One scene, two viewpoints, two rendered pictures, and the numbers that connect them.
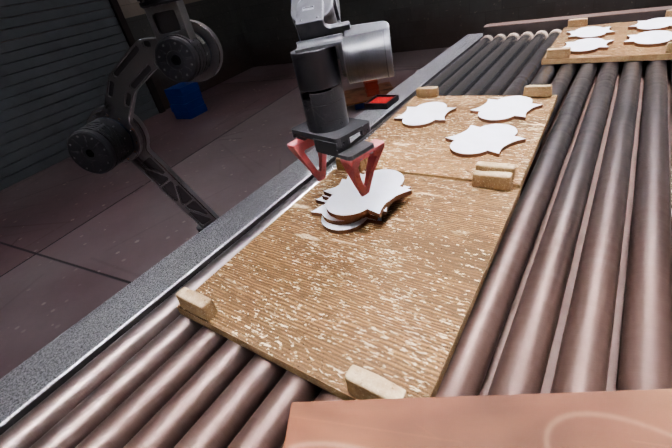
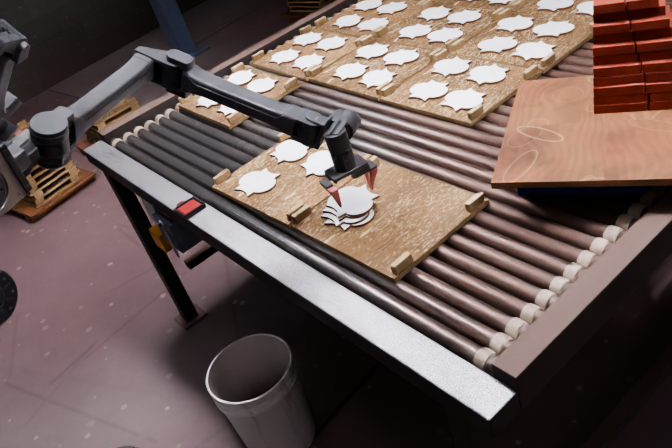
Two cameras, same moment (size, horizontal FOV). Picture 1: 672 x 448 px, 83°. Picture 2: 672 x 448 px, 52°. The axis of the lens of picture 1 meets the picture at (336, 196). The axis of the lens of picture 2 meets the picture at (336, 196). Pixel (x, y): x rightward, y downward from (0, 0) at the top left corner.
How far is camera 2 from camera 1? 1.60 m
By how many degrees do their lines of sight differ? 60
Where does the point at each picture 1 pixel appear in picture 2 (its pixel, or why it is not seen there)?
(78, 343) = (392, 331)
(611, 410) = (507, 138)
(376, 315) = (437, 206)
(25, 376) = (408, 348)
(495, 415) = (504, 152)
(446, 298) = (438, 188)
